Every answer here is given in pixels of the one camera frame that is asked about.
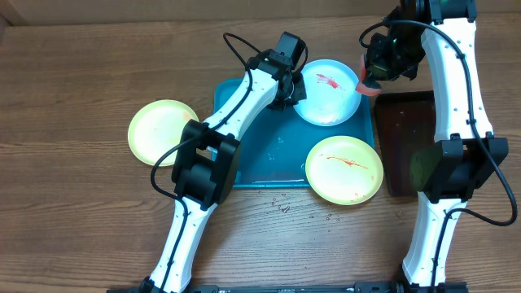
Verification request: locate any teal plastic tray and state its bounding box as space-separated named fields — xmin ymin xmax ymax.
xmin=234 ymin=96 xmax=374 ymax=189

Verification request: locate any red sponge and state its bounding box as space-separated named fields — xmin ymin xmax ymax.
xmin=356 ymin=55 xmax=382 ymax=97

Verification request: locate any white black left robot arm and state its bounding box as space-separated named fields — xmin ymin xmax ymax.
xmin=138 ymin=48 xmax=309 ymax=293

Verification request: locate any light blue plate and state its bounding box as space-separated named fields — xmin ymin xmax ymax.
xmin=294 ymin=59 xmax=361 ymax=126

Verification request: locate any dark brown rectangular tray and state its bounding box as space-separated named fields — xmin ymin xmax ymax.
xmin=374 ymin=91 xmax=436 ymax=197

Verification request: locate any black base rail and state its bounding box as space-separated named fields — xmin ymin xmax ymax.
xmin=106 ymin=280 xmax=469 ymax=293

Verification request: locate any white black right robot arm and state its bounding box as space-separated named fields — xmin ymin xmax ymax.
xmin=357 ymin=0 xmax=508 ymax=292

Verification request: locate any yellow plate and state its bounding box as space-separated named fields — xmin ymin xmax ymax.
xmin=305 ymin=136 xmax=383 ymax=205
xmin=127 ymin=99 xmax=199 ymax=166

